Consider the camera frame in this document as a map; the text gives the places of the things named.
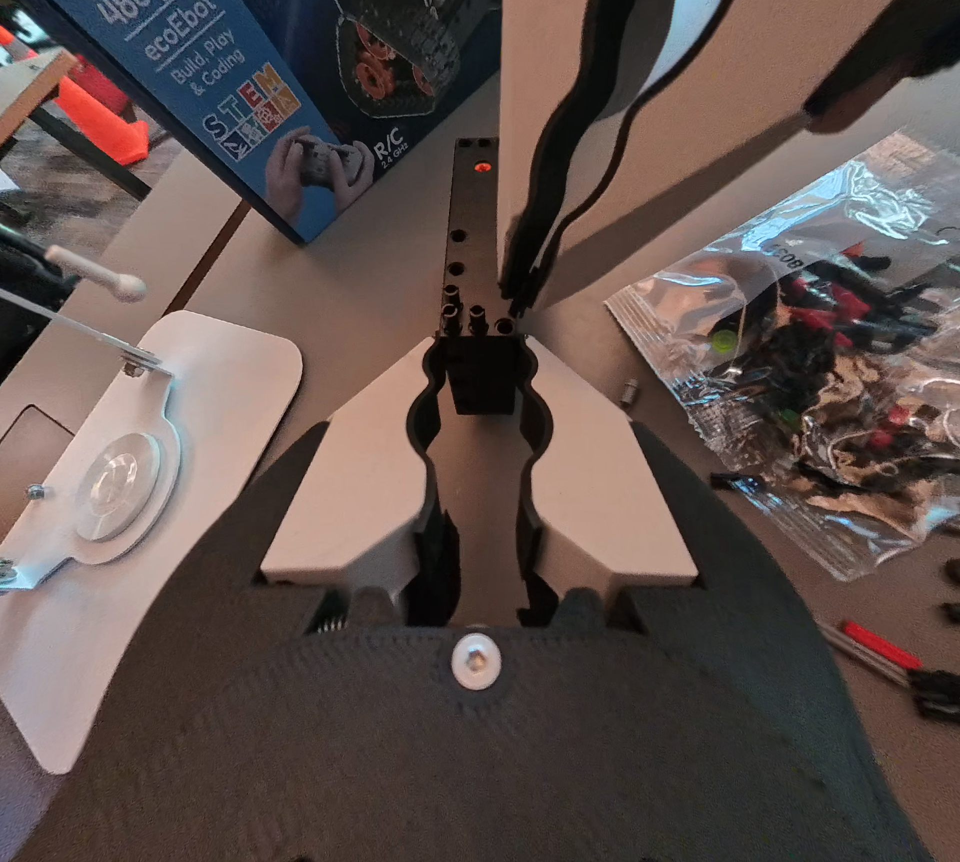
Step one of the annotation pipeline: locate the long grey axle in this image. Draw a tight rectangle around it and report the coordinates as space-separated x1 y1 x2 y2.
817 622 912 687

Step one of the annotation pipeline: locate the brown desk cable flap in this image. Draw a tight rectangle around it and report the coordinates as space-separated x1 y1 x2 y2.
0 406 76 526

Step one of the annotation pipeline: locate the long red axle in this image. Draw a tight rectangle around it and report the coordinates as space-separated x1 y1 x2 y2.
840 620 924 670

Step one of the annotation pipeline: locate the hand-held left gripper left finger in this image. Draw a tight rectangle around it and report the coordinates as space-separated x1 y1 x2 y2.
258 337 460 628

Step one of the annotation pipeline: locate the group of black connector pins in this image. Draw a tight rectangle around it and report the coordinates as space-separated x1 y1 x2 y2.
711 473 960 722

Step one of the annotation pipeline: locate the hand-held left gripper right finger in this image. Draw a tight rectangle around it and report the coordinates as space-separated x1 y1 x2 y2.
513 335 700 627

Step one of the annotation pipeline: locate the black office chair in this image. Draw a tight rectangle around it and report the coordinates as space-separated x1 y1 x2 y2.
0 224 76 383

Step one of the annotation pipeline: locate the orange cone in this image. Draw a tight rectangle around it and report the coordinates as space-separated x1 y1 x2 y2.
56 74 151 166

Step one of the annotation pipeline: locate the clear plastic parts bag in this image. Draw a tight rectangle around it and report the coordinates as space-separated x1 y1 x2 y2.
606 130 960 582

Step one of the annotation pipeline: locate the blue robot kit box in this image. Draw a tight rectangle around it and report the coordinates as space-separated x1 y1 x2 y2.
0 0 504 247

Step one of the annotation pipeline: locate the white book stand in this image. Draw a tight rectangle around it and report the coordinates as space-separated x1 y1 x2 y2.
0 243 305 777

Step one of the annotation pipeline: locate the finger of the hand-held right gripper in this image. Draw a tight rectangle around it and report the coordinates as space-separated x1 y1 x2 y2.
516 0 960 317
496 0 633 295

